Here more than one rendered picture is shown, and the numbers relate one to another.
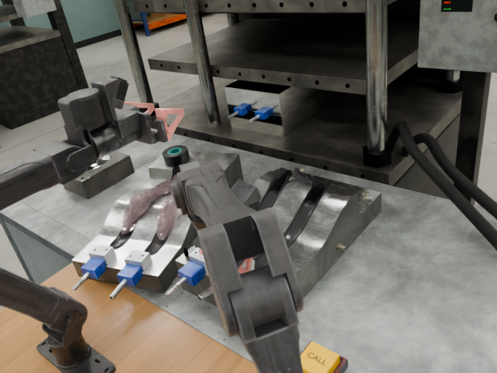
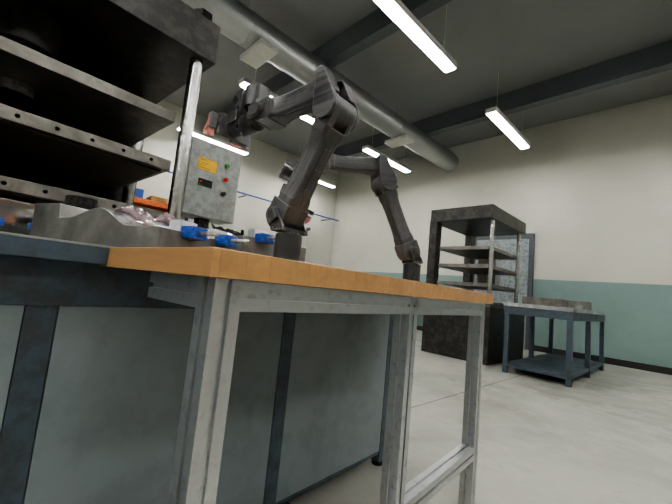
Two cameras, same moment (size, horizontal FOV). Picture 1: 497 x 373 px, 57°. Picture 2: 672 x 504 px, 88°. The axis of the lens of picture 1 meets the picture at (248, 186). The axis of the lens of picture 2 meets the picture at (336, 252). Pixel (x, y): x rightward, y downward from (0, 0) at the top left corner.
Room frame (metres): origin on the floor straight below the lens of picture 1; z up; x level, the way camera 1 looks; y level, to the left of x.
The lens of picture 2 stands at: (0.60, 1.22, 0.76)
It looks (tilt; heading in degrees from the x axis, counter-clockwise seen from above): 6 degrees up; 267
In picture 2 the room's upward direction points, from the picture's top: 6 degrees clockwise
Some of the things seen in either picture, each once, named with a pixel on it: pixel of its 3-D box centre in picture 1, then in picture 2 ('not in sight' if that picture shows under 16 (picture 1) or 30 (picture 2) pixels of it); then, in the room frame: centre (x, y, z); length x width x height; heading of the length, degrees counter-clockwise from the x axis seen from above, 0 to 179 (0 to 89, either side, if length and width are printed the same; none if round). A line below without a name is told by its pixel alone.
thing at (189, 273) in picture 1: (188, 276); (266, 238); (0.77, 0.16, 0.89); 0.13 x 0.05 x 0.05; 136
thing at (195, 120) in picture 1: (293, 106); not in sight; (1.97, -0.26, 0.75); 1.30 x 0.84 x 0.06; 46
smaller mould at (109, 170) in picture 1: (97, 172); not in sight; (1.47, 0.52, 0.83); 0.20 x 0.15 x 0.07; 136
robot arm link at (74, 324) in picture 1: (61, 320); (287, 222); (0.68, 0.41, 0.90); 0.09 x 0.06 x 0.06; 47
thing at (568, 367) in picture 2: not in sight; (558, 334); (-2.55, -3.15, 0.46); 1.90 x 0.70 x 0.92; 41
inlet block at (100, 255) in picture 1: (91, 271); (197, 233); (0.89, 0.41, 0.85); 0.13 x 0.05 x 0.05; 153
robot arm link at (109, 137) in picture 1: (98, 138); (251, 120); (0.83, 0.27, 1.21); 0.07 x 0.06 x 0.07; 136
